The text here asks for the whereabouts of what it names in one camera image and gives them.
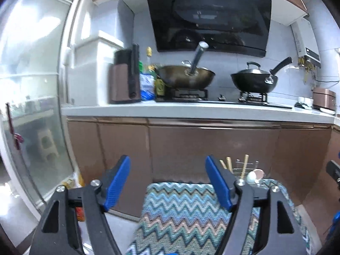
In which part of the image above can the black pan with handle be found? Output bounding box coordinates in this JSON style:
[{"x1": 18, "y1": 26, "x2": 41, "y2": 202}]
[{"x1": 230, "y1": 56, "x2": 293, "y2": 94}]

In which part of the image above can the black gas stove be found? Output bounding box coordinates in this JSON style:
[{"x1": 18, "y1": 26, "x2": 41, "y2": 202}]
[{"x1": 155, "y1": 88, "x2": 293, "y2": 109}]

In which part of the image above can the brown kitchen base cabinet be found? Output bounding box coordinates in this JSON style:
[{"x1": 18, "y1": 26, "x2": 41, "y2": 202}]
[{"x1": 66, "y1": 116, "x2": 340, "y2": 245}]

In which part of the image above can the blue and white bag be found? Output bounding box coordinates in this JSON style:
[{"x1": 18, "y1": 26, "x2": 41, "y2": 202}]
[{"x1": 139, "y1": 72, "x2": 156, "y2": 101}]

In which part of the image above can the metal wire utensil rack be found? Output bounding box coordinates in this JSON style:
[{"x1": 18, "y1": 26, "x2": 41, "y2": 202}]
[{"x1": 220, "y1": 154, "x2": 267, "y2": 191}]

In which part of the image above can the white boxy cabinet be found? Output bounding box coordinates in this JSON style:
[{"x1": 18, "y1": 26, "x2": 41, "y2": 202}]
[{"x1": 68, "y1": 30, "x2": 126, "y2": 107}]

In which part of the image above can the dark pan lid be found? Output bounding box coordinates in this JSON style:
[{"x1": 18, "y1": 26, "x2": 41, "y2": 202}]
[{"x1": 232, "y1": 61, "x2": 278, "y2": 79}]

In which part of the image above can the red door ornament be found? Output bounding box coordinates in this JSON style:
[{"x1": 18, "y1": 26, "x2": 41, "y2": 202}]
[{"x1": 5, "y1": 103, "x2": 24, "y2": 150}]

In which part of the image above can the zigzag patterned mat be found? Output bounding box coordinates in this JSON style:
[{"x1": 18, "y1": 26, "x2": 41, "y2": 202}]
[{"x1": 126, "y1": 181, "x2": 312, "y2": 255}]

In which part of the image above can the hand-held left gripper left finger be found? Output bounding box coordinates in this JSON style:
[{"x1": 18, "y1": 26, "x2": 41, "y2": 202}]
[{"x1": 29, "y1": 154, "x2": 131, "y2": 255}]

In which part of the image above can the grey cutting board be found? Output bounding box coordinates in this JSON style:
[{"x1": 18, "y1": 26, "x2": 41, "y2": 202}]
[{"x1": 116, "y1": 0, "x2": 135, "y2": 51}]

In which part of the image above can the white water heater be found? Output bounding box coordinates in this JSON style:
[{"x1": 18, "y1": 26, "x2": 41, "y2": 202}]
[{"x1": 290, "y1": 19, "x2": 322, "y2": 69}]

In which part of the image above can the yellow cap oil bottle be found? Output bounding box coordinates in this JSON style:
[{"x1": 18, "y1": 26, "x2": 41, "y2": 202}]
[{"x1": 146, "y1": 47, "x2": 154, "y2": 72}]

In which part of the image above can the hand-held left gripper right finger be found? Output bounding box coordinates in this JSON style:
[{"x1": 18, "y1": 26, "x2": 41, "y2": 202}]
[{"x1": 205, "y1": 155, "x2": 310, "y2": 255}]

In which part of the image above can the brass wok with grey handle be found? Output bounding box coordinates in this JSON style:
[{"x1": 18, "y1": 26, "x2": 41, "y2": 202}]
[{"x1": 157, "y1": 41, "x2": 216, "y2": 89}]

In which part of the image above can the brown and black knife block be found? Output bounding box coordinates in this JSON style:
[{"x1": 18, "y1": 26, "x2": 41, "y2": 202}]
[{"x1": 110, "y1": 44, "x2": 142, "y2": 105}]

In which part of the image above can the brown rice cooker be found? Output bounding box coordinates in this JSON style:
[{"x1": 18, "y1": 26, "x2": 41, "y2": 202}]
[{"x1": 312, "y1": 86, "x2": 337, "y2": 111}]

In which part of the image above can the black range hood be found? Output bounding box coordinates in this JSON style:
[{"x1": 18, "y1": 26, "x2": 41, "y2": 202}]
[{"x1": 143, "y1": 0, "x2": 273, "y2": 58}]

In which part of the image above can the glass sliding door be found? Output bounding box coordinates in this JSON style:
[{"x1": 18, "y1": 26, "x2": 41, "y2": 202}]
[{"x1": 0, "y1": 0, "x2": 89, "y2": 211}]

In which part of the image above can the plastic stool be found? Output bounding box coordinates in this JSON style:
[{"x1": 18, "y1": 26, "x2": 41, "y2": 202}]
[{"x1": 37, "y1": 131, "x2": 59, "y2": 163}]

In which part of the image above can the white bowl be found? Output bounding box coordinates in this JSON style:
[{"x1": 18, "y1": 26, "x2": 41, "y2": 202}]
[{"x1": 294, "y1": 97, "x2": 314, "y2": 109}]

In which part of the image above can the white kitchen countertop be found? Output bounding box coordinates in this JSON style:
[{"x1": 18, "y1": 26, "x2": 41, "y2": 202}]
[{"x1": 61, "y1": 102, "x2": 340, "y2": 124}]

